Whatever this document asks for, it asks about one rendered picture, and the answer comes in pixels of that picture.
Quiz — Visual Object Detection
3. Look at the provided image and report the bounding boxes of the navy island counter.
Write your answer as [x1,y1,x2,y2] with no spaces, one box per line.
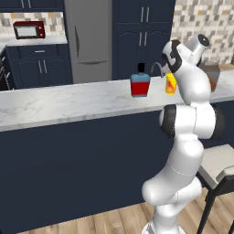
[0,100,234,234]

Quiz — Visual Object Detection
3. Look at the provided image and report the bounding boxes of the navy base cupboards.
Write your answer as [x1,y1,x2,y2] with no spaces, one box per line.
[5,43,74,90]

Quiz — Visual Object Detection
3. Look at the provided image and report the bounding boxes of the red microwave oven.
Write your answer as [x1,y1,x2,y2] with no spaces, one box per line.
[12,20,47,41]

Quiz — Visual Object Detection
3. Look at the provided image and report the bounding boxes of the grey cushioned black stool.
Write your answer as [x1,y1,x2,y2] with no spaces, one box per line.
[196,144,234,234]

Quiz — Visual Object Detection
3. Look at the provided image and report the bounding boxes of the navy wall cupboards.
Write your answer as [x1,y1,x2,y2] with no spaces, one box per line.
[0,0,65,14]

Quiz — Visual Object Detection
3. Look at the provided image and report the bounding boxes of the tall navy cupboards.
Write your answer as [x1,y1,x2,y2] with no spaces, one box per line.
[112,0,176,81]

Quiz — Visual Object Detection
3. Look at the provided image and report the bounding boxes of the grey fridge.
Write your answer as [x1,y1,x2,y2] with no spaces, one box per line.
[63,0,113,85]

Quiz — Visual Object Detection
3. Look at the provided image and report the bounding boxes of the grey curved tap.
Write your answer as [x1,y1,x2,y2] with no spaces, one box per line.
[151,61,165,78]

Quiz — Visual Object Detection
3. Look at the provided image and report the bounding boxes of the black oven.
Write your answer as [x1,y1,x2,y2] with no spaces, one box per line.
[0,49,16,92]

